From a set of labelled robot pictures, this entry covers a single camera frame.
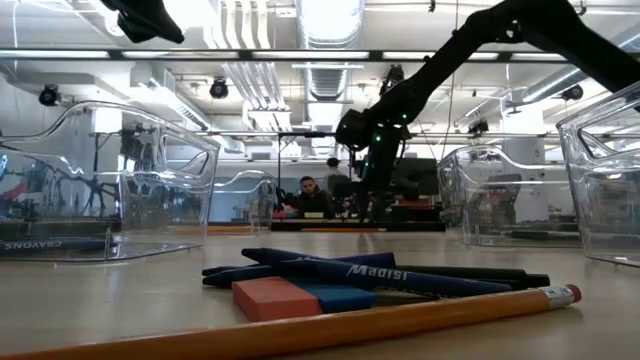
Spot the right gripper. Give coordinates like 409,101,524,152
358,124,409,224

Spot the person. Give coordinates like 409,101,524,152
289,174,335,220
322,157,352,201

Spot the blue pen white print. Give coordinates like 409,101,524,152
277,257,514,299

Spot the orange pencil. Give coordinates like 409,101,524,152
0,283,584,360

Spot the clear plastic bin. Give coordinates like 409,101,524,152
555,79,640,269
0,99,221,264
437,144,584,250
208,169,278,235

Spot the red eraser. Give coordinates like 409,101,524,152
231,275,325,323

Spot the black metal table frame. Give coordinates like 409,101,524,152
269,219,446,233

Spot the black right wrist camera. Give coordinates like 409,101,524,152
334,109,376,151

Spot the silver ventilation duct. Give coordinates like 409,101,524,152
294,0,366,101

